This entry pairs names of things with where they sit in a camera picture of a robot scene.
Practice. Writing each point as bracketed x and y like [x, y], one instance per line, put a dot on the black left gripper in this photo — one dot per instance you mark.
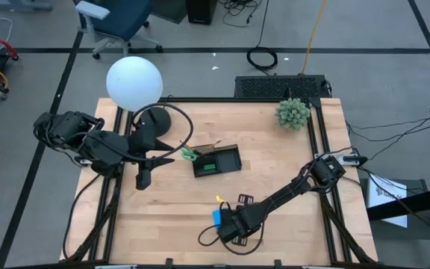
[144, 143]

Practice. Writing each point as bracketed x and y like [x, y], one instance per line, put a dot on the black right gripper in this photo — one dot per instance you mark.
[243, 220]

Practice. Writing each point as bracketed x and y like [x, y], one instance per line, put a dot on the yellow pencil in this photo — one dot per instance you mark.
[186, 145]
[211, 146]

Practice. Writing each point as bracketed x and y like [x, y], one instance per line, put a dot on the blue sticky note pad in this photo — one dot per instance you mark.
[217, 218]

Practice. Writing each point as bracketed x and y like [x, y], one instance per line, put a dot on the black mesh desk organizer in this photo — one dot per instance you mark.
[226, 162]

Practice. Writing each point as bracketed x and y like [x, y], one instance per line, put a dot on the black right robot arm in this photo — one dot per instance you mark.
[293, 188]

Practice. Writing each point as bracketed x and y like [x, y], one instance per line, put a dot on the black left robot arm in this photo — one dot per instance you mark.
[103, 147]

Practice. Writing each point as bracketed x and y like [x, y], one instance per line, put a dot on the blue office chair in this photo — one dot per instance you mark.
[125, 18]

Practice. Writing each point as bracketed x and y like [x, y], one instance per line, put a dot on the white globe lamp black base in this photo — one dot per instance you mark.
[133, 82]

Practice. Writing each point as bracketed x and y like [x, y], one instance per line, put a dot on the green potted plant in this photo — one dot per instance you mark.
[292, 114]

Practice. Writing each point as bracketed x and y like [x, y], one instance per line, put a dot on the black computer tower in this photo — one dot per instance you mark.
[274, 86]

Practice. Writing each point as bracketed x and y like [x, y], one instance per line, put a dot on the white paper sheet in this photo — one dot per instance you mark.
[386, 198]

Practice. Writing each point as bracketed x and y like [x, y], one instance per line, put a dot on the black box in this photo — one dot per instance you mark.
[201, 11]

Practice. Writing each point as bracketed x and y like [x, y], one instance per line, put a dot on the black metal beam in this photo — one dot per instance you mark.
[405, 203]

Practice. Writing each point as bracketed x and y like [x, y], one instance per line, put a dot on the grey side table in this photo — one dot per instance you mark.
[416, 233]

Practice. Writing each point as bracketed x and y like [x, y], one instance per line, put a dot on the grey metal base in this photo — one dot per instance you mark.
[21, 5]

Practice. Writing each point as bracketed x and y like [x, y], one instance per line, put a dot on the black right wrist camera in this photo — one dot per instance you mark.
[227, 216]

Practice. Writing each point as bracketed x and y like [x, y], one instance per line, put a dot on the black table frame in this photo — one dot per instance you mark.
[218, 99]

